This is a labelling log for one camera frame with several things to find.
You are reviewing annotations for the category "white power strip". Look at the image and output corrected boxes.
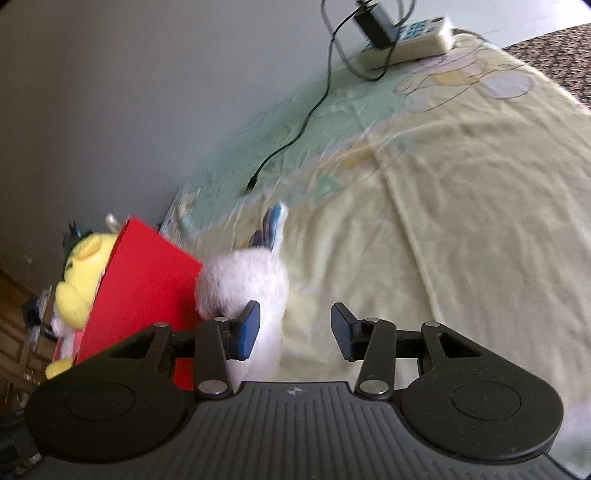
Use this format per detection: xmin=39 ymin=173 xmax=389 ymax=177
xmin=359 ymin=16 xmax=455 ymax=72

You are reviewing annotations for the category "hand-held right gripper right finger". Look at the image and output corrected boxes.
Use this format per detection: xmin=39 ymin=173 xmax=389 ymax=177
xmin=331 ymin=302 xmax=485 ymax=400

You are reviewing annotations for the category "brown patterned blanket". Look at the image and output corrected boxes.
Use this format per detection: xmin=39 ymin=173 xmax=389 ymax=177
xmin=501 ymin=23 xmax=591 ymax=114

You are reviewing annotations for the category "printed bed sheet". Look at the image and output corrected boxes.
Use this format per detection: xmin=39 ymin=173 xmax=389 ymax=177
xmin=157 ymin=30 xmax=591 ymax=462

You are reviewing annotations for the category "wooden cabinet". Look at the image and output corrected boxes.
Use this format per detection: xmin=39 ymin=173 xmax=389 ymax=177
xmin=0 ymin=268 xmax=58 ymax=411

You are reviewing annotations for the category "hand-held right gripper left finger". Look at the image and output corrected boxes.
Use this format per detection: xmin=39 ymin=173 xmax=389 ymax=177
xmin=104 ymin=301 xmax=262 ymax=401

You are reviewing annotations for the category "white rabbit plush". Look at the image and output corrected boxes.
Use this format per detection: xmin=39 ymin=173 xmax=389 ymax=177
xmin=194 ymin=200 xmax=291 ymax=388

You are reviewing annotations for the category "black charging cable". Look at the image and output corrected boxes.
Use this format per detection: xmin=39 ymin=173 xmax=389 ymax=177
xmin=245 ymin=0 xmax=416 ymax=195

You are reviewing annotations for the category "black charger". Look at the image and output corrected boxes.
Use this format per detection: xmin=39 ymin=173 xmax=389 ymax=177
xmin=353 ymin=0 xmax=393 ymax=49

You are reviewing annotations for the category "red cardboard box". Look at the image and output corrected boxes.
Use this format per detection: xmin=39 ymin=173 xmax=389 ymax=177
xmin=74 ymin=217 xmax=204 ymax=391

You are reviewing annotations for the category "yellow tiger plush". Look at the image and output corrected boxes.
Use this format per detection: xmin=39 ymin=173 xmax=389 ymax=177
xmin=45 ymin=232 xmax=121 ymax=380

